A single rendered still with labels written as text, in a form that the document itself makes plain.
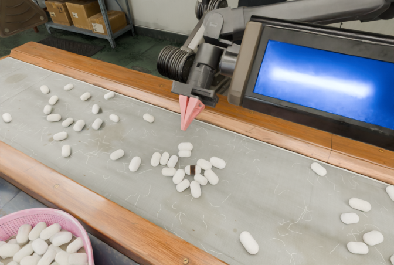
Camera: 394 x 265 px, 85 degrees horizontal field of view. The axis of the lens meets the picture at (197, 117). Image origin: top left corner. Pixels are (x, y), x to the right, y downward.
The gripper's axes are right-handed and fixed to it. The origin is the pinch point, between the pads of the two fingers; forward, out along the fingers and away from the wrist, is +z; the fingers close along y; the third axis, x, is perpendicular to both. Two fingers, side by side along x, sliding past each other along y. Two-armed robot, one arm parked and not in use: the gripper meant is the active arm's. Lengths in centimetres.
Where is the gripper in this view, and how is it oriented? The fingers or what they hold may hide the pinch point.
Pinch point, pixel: (184, 126)
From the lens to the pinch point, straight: 50.3
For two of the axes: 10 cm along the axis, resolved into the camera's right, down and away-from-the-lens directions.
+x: 2.7, 1.7, 9.5
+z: -3.2, 9.5, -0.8
